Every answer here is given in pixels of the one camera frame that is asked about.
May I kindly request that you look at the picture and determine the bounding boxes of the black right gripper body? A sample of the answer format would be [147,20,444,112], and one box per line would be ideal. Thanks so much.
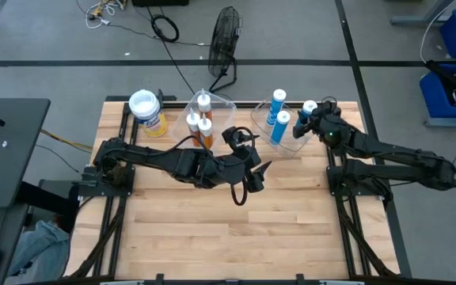
[310,101,346,142]

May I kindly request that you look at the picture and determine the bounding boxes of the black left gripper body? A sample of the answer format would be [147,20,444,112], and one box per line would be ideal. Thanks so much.
[215,146,264,194]

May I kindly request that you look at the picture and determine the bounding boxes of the blue silicone tube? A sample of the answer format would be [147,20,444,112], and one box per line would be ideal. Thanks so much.
[266,88,287,127]
[294,99,319,134]
[269,109,291,146]

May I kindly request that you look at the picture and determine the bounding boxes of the Lysol wipes canister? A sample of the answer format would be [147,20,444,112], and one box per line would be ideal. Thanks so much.
[127,89,169,139]

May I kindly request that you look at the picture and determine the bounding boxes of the clear plastic bin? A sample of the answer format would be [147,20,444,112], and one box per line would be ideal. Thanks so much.
[249,98,318,158]
[169,89,238,158]

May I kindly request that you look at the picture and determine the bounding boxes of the black floor fan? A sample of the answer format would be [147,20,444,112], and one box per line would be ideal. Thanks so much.
[207,6,241,94]

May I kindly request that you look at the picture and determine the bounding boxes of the grey furniture base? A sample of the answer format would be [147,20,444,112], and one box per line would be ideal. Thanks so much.
[389,0,453,28]

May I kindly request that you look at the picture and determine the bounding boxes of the black box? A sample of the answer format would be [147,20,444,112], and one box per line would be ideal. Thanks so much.
[131,0,190,7]

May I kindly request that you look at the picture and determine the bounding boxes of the person's leg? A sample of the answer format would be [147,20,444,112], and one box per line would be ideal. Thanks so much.
[8,220,70,280]

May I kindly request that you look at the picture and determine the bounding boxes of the black desk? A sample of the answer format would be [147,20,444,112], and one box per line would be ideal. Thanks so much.
[0,94,51,211]

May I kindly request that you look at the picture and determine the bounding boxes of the black table frame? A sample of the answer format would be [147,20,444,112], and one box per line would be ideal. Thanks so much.
[64,94,413,285]

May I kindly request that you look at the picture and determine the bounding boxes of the thin black cable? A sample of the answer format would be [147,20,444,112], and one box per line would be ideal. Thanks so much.
[146,6,196,96]

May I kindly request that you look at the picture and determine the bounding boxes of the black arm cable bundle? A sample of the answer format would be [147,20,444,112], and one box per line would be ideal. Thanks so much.
[336,196,397,278]
[69,196,128,279]

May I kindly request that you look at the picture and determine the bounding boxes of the coiled black cable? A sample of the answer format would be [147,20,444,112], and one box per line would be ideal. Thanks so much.
[150,13,181,44]

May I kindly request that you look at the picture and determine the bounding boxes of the yellow cable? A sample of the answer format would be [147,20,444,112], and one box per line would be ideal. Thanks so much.
[40,128,94,154]

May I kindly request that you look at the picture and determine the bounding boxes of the white cable bundle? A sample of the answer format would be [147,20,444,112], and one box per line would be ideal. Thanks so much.
[84,0,128,29]

